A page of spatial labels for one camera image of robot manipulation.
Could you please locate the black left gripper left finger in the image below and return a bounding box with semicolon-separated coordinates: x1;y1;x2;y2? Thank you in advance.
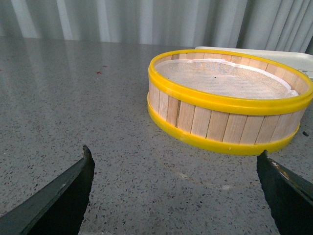
0;145;95;235

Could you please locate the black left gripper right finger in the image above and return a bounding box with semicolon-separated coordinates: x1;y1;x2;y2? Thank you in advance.
257;150;313;235

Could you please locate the cream plastic tray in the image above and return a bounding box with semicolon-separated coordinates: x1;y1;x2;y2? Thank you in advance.
195;46;313;80

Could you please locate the yellow rimmed bamboo steamer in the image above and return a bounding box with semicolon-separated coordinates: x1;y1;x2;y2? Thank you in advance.
147;49;313;155

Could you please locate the white steamer liner cloth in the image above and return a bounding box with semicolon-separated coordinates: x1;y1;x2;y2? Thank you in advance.
155;59;298;99

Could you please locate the grey pleated curtain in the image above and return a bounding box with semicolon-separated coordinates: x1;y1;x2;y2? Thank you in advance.
0;0;313;54

